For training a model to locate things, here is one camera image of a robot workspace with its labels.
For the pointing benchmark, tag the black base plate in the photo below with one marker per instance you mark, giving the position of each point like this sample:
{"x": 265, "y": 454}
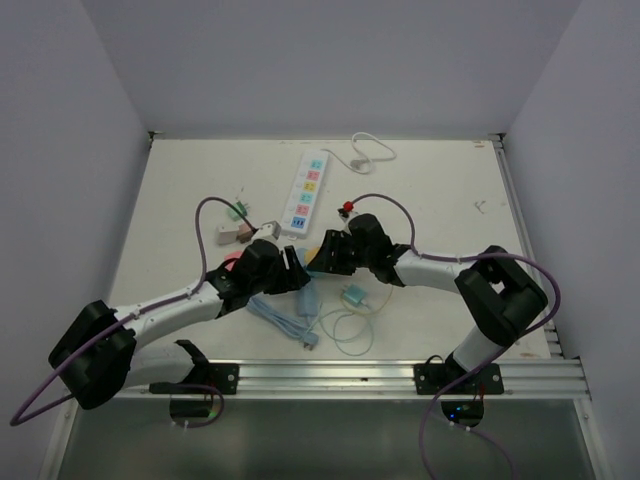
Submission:
{"x": 435, "y": 374}
{"x": 207, "y": 378}

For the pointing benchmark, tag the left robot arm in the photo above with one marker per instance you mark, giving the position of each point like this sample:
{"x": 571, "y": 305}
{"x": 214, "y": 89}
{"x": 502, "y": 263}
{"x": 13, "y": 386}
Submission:
{"x": 95, "y": 356}

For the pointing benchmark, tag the pink plug adapter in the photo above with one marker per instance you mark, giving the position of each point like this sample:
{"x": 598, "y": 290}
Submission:
{"x": 230, "y": 260}

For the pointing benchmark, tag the white power strip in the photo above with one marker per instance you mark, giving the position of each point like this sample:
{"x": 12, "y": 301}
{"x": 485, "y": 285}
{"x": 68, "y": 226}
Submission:
{"x": 299, "y": 208}

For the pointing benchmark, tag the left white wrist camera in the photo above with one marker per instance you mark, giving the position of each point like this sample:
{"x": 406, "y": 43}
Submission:
{"x": 269, "y": 231}

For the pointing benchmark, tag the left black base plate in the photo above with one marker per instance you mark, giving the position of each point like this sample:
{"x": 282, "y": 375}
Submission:
{"x": 207, "y": 378}

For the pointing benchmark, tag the green plug adapter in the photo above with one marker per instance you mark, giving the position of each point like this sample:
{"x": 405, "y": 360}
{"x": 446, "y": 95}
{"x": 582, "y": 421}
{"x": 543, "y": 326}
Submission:
{"x": 238, "y": 211}

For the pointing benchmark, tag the brown beige plug adapter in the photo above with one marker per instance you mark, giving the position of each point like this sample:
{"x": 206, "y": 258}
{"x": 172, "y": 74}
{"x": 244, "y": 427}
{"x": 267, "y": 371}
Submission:
{"x": 226, "y": 234}

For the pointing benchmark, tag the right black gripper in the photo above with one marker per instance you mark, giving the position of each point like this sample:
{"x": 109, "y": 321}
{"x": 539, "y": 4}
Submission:
{"x": 328, "y": 262}

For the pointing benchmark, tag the aluminium front rail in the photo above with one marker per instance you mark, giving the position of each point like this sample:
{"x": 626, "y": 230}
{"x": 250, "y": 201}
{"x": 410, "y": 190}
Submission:
{"x": 522, "y": 379}

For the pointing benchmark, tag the teal plug with cable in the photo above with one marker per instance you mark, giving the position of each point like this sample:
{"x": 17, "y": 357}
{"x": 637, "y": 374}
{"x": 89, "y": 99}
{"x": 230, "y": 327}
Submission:
{"x": 350, "y": 326}

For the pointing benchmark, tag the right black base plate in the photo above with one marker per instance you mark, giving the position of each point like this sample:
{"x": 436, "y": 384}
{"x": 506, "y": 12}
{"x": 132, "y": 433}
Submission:
{"x": 435, "y": 374}

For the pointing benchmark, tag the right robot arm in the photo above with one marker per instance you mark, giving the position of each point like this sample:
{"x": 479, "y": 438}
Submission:
{"x": 502, "y": 298}

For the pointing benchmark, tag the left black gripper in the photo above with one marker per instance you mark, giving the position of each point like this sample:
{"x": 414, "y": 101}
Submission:
{"x": 291, "y": 277}

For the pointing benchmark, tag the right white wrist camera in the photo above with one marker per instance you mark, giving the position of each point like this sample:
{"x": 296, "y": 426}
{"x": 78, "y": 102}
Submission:
{"x": 346, "y": 211}

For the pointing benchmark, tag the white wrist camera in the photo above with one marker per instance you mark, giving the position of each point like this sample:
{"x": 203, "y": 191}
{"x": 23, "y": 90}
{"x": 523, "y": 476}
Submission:
{"x": 346, "y": 211}
{"x": 269, "y": 231}

